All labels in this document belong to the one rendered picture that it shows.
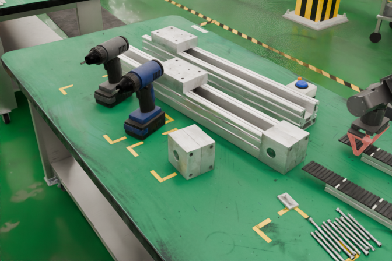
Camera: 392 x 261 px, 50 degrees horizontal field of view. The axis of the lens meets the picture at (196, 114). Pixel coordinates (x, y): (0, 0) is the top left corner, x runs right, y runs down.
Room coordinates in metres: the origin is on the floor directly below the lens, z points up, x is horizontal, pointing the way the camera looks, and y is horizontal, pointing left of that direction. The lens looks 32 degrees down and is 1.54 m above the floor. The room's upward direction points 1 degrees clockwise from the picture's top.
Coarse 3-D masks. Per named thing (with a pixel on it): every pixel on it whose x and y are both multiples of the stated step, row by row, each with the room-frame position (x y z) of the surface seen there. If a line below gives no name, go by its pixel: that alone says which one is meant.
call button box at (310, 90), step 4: (296, 80) 1.34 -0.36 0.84; (288, 84) 1.31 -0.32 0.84; (292, 84) 1.31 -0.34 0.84; (308, 84) 1.31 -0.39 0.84; (312, 84) 1.31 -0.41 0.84; (292, 88) 1.28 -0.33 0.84; (296, 88) 1.28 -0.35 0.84; (300, 88) 1.28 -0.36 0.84; (304, 88) 1.28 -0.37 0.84; (308, 88) 1.28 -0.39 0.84; (312, 88) 1.28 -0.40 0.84; (316, 88) 1.29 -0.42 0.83; (300, 92) 1.25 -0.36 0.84; (304, 92) 1.25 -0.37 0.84; (308, 92) 1.26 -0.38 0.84; (312, 92) 1.28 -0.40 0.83; (312, 96) 1.28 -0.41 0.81
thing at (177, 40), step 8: (152, 32) 1.61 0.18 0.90; (160, 32) 1.61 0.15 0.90; (168, 32) 1.61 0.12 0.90; (176, 32) 1.61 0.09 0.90; (184, 32) 1.61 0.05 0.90; (152, 40) 1.60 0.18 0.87; (160, 40) 1.57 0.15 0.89; (168, 40) 1.53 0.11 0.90; (176, 40) 1.53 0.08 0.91; (184, 40) 1.53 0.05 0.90; (192, 40) 1.55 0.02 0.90; (168, 48) 1.53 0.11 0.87; (176, 48) 1.50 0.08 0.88; (184, 48) 1.52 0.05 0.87
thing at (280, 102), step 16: (144, 48) 1.66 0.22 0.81; (160, 48) 1.59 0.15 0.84; (192, 48) 1.55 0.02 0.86; (192, 64) 1.45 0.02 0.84; (208, 64) 1.40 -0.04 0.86; (224, 64) 1.42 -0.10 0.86; (208, 80) 1.38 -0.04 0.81; (224, 80) 1.32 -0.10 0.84; (240, 80) 1.28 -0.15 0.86; (256, 80) 1.31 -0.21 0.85; (272, 80) 1.29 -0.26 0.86; (240, 96) 1.27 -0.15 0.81; (256, 96) 1.22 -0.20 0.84; (272, 96) 1.18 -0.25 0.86; (288, 96) 1.21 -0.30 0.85; (304, 96) 1.18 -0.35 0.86; (272, 112) 1.16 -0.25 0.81; (288, 112) 1.12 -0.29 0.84; (304, 112) 1.10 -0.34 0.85; (304, 128) 1.12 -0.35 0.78
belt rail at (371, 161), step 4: (364, 156) 0.96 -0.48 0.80; (368, 156) 0.95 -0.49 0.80; (364, 160) 0.96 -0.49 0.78; (368, 160) 0.95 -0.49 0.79; (372, 160) 0.94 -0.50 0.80; (376, 160) 0.93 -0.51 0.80; (372, 164) 0.94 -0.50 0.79; (376, 164) 0.93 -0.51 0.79; (380, 164) 0.92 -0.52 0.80; (384, 164) 0.92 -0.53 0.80; (380, 168) 0.92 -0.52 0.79; (384, 168) 0.91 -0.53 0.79; (388, 168) 0.91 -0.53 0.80; (388, 172) 0.90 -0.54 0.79
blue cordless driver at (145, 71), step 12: (156, 60) 1.15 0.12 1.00; (132, 72) 1.07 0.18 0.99; (144, 72) 1.08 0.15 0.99; (156, 72) 1.11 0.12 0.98; (120, 84) 1.02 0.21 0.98; (132, 84) 1.03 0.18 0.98; (144, 84) 1.06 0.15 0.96; (144, 96) 1.08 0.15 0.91; (144, 108) 1.09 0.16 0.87; (156, 108) 1.12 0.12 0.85; (132, 120) 1.07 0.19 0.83; (144, 120) 1.05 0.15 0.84; (156, 120) 1.09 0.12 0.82; (132, 132) 1.05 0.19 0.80; (144, 132) 1.04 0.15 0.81
